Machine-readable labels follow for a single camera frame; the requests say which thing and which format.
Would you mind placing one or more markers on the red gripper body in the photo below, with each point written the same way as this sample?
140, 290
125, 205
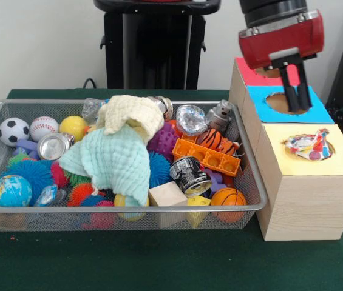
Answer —
280, 42

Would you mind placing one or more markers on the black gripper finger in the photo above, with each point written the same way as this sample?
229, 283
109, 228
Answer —
304, 91
289, 91

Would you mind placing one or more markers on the colourful dotted cloth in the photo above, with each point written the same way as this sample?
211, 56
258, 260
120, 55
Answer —
307, 147

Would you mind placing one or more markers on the cream muslin cloth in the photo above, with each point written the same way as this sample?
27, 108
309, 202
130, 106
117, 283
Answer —
128, 112

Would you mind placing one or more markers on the mint green muslin cloth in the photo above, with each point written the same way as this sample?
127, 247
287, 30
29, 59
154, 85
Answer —
116, 160

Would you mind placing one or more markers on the wooden box with three holes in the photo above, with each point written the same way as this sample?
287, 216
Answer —
311, 206

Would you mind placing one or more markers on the silver toy robot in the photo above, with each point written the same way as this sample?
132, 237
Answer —
219, 115

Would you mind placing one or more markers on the tiger plush toy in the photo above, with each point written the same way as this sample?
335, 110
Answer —
216, 139

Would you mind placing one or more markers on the orange toy building block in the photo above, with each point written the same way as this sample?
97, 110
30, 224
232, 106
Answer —
204, 157

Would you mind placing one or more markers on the orange toy basketball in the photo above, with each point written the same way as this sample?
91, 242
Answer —
229, 198

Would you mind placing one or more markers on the crushed black drink can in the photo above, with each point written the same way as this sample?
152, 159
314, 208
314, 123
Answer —
189, 174

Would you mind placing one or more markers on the dark green tablecloth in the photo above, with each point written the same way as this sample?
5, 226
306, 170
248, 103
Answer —
159, 260

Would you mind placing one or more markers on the plain yellow ball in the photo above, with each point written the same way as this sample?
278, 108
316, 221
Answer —
73, 127

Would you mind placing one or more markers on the white toy baseball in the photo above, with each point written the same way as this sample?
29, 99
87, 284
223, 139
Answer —
44, 127

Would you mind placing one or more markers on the blue spiky rubber ball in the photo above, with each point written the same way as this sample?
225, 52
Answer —
37, 175

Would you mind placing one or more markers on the black and white soccer ball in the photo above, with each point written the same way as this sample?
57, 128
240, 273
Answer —
14, 131

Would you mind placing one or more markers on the globe print ball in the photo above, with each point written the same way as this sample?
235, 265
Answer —
11, 191

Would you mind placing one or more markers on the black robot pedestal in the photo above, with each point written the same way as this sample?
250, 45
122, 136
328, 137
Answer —
147, 45

